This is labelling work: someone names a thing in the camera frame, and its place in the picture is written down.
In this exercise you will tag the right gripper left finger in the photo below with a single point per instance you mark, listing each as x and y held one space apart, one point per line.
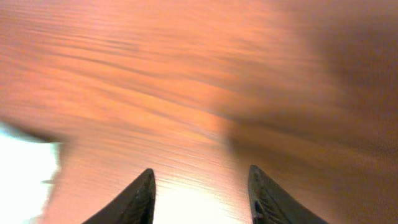
134 205

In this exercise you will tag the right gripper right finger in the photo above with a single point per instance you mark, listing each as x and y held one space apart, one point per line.
271 204

